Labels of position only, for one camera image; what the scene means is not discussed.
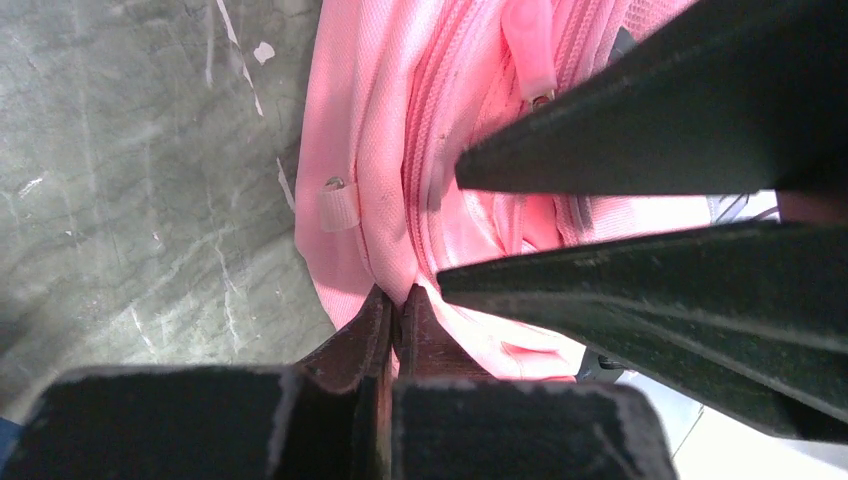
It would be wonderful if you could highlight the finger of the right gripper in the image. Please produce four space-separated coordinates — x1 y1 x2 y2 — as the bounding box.
455 1 847 195
437 221 847 443

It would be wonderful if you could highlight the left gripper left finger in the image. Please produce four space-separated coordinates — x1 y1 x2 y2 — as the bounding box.
2 288 394 479

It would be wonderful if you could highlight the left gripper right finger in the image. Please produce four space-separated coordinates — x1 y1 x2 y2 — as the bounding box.
392 286 676 479

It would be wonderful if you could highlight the pink backpack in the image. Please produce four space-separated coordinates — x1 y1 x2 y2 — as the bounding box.
295 1 710 381

